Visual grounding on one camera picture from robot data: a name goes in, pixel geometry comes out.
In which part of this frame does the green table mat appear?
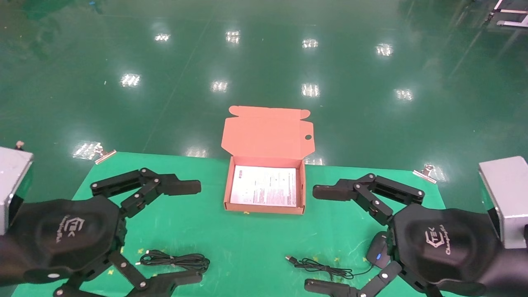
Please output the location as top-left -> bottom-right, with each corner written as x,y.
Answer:
10,152 -> 469,297

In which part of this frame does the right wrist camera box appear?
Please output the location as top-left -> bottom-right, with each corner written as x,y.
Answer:
478,156 -> 528,250

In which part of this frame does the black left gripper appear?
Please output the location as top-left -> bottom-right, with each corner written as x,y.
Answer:
0,167 -> 203,297

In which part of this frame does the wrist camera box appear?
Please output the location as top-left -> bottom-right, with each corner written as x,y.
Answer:
478,156 -> 528,250
0,146 -> 34,236

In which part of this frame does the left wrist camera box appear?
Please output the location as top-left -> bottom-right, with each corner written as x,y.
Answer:
0,146 -> 34,236

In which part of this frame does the metal binder clip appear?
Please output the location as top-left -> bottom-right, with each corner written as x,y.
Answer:
413,164 -> 438,184
94,144 -> 117,165

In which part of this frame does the white printed leaflet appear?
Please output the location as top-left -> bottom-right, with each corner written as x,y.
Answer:
230,165 -> 298,207

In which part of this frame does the black data cable bundle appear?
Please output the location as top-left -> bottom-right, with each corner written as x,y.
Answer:
136,249 -> 210,274

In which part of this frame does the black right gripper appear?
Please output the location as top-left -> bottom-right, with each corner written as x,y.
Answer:
304,173 -> 528,297

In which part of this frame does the grey metal frame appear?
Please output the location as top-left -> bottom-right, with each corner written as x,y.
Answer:
489,0 -> 528,29

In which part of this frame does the black mouse cable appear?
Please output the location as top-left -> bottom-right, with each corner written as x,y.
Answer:
285,231 -> 392,281

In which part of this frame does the orange cardboard box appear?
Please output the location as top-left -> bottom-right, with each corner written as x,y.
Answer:
221,106 -> 316,215

